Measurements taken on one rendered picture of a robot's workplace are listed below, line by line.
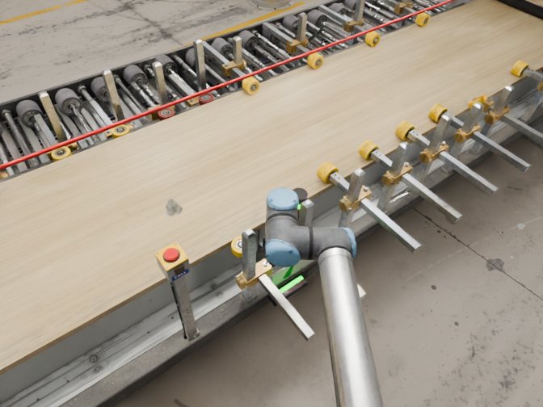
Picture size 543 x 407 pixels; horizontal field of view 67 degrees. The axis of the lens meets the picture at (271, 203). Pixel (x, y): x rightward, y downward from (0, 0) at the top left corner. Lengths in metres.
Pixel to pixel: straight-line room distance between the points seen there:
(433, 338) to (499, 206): 1.23
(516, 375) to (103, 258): 2.14
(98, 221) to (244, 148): 0.71
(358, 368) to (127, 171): 1.36
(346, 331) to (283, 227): 0.34
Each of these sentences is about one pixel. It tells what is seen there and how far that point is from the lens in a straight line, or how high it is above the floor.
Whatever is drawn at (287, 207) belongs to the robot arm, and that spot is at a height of 1.34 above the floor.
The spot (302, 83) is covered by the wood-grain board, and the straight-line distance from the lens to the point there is 2.39.
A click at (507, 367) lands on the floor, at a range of 2.69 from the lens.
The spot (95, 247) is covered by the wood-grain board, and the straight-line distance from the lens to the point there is 1.67.
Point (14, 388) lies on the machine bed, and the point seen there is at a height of 0.66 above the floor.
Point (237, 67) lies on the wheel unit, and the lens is 2.39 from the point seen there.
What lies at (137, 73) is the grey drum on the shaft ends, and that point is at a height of 0.86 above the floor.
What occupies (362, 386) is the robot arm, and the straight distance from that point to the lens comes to 0.85.
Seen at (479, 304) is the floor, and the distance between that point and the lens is 2.80.
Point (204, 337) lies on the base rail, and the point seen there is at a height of 0.70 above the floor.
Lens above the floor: 2.19
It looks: 49 degrees down
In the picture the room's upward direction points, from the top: 3 degrees clockwise
